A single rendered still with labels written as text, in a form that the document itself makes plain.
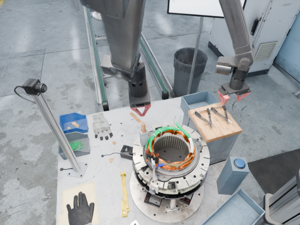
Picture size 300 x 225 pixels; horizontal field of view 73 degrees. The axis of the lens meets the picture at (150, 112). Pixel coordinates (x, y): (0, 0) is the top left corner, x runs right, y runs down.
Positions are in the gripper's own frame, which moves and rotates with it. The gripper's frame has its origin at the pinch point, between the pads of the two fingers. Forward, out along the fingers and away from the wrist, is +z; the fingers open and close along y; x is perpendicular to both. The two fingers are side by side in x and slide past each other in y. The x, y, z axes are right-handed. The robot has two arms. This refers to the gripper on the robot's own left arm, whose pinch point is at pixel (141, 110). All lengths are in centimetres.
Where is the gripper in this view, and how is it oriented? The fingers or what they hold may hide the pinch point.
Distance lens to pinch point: 72.4
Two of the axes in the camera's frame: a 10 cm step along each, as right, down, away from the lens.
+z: 0.7, 6.5, 7.5
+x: 9.9, -1.3, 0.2
